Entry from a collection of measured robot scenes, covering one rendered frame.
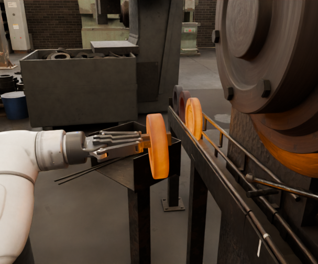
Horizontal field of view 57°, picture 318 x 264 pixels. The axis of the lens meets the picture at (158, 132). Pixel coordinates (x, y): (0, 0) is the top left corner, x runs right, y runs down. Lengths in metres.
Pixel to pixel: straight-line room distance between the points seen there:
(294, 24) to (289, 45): 0.02
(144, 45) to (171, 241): 2.23
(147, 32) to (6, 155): 2.79
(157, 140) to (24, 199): 0.28
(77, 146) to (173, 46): 2.83
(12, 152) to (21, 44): 9.43
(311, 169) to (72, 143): 0.46
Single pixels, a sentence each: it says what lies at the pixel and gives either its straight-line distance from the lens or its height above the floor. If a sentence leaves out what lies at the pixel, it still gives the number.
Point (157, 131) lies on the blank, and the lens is 0.63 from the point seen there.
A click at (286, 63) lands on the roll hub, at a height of 1.07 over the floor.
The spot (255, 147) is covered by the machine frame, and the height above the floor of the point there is 0.77.
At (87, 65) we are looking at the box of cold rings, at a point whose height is 0.68.
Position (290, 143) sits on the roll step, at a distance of 0.48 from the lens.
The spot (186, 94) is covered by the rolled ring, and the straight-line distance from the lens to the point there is 1.38.
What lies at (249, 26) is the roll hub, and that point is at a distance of 0.43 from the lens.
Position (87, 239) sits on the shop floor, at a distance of 1.72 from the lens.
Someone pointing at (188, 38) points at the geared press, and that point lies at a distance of 8.80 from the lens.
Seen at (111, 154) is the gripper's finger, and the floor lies 0.84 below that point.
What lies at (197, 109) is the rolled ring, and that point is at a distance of 1.18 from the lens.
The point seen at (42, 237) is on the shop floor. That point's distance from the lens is 1.80.
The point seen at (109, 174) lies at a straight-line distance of 1.06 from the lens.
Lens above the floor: 1.12
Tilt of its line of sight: 22 degrees down
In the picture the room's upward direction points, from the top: straight up
